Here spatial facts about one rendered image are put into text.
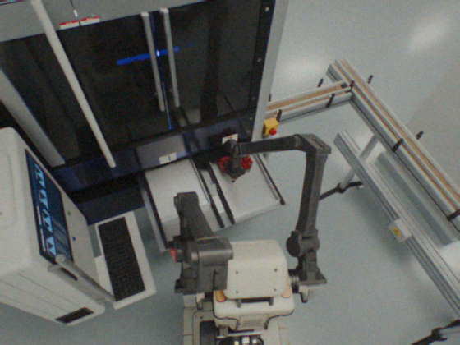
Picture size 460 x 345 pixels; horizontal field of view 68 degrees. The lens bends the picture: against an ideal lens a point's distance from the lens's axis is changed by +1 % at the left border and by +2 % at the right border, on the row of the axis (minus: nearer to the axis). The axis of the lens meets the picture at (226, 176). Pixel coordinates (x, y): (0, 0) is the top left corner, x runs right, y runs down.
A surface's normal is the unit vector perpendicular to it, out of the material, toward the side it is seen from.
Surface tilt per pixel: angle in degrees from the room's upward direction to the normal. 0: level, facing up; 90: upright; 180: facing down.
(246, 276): 48
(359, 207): 0
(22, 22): 90
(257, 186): 0
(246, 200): 0
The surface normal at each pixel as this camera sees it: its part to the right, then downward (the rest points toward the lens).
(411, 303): 0.04, -0.51
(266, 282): 0.08, 0.29
